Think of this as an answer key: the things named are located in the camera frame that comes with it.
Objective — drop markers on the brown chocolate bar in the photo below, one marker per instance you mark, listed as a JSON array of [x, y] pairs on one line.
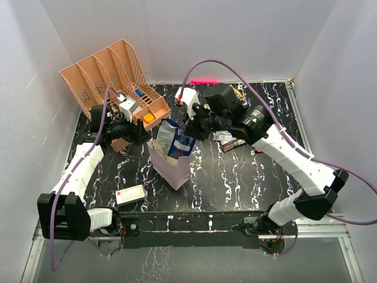
[[227, 146]]

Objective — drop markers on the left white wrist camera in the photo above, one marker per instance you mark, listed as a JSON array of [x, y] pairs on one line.
[[128, 106]]

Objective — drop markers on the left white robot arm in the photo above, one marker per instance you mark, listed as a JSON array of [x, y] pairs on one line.
[[62, 213]]

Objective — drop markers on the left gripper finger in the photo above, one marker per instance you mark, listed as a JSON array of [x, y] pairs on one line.
[[134, 138], [142, 135]]

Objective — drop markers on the white red card box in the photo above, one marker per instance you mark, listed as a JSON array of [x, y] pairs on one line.
[[130, 195]]

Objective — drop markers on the yellow m&m packet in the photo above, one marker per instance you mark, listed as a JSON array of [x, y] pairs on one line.
[[238, 94]]

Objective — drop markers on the blue white snack bag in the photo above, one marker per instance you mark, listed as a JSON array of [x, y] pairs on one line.
[[171, 140]]

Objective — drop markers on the lilac paper bag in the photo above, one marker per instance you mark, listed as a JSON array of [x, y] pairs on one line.
[[174, 171]]

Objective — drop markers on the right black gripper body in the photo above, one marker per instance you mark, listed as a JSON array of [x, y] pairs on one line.
[[206, 122]]

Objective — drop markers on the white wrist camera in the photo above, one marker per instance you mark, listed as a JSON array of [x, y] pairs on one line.
[[128, 106], [187, 97]]

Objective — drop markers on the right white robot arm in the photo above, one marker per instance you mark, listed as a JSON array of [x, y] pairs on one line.
[[254, 125]]

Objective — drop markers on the blue eraser block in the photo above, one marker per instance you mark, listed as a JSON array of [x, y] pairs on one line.
[[140, 93]]

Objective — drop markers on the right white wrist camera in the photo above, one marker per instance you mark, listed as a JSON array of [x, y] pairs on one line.
[[187, 97]]

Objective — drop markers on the black front mounting rail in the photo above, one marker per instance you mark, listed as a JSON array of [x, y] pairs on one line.
[[185, 229]]

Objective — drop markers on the silver foil packet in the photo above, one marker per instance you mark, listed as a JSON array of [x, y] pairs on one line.
[[222, 136]]

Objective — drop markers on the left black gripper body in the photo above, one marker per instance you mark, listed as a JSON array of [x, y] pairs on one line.
[[123, 129]]

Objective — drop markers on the pink plastic file organizer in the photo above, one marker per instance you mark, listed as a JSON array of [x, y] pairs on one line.
[[117, 65]]

